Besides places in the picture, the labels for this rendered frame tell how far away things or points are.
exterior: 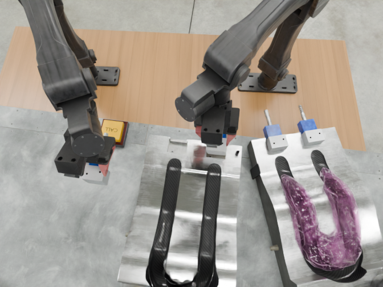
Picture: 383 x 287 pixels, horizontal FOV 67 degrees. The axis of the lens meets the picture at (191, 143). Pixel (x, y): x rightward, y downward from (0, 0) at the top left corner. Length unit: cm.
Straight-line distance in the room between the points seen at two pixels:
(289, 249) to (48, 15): 73
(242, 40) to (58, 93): 34
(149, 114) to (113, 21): 144
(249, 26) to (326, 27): 191
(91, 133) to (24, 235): 48
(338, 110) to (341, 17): 157
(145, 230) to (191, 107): 34
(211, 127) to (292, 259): 40
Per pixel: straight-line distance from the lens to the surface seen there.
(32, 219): 94
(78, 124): 54
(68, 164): 59
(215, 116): 61
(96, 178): 74
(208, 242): 74
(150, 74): 103
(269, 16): 60
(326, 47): 120
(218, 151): 74
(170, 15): 231
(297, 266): 82
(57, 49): 59
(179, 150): 82
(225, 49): 56
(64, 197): 92
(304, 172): 88
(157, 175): 78
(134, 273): 71
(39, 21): 62
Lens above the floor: 164
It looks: 69 degrees down
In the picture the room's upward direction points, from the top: 4 degrees clockwise
